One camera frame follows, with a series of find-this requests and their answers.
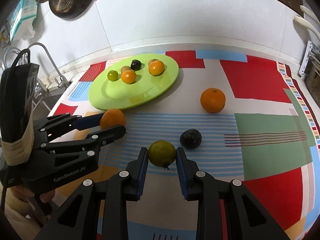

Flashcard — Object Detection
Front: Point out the large orange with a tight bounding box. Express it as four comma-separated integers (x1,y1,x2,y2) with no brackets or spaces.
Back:
200,88,226,114
99,109,126,129

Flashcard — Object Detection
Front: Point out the green fruit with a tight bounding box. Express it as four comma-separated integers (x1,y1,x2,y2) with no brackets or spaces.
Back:
107,70,119,82
148,140,176,170

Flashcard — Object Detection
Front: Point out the small orange kumquat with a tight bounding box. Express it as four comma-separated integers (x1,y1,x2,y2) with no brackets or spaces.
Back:
149,60,165,76
121,70,137,84

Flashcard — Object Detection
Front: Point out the tan round fruit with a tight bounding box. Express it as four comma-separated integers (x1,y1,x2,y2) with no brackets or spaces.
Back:
120,66,131,73

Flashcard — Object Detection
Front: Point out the dark plum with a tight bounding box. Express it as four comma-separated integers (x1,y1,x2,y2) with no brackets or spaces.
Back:
130,60,142,71
180,129,202,150

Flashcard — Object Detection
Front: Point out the person's left hand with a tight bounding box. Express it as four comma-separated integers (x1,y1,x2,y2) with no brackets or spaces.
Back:
10,185,55,203

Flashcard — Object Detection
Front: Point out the thin gooseneck faucet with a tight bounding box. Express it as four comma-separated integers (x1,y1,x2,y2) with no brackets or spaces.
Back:
26,42,71,90

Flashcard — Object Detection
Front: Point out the green plate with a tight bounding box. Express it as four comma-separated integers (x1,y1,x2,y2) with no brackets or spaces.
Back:
88,52,180,111

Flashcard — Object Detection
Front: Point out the large chrome faucet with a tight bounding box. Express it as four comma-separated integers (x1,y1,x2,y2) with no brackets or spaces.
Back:
2,47,21,70

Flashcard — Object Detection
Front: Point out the colourful patterned tablecloth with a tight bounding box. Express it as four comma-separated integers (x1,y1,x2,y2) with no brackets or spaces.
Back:
52,50,319,239

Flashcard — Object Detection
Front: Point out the teal white box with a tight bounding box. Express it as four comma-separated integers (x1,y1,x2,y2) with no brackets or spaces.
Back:
10,0,37,41

